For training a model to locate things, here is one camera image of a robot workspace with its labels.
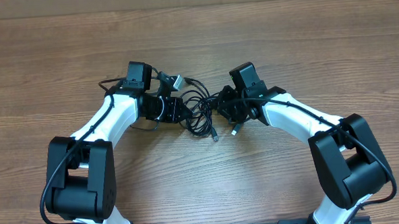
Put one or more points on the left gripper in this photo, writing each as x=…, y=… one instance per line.
x=174, y=110

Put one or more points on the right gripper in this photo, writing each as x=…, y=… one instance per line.
x=228, y=104

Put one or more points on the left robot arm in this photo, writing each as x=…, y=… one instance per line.
x=81, y=183

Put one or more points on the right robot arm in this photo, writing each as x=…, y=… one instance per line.
x=351, y=167

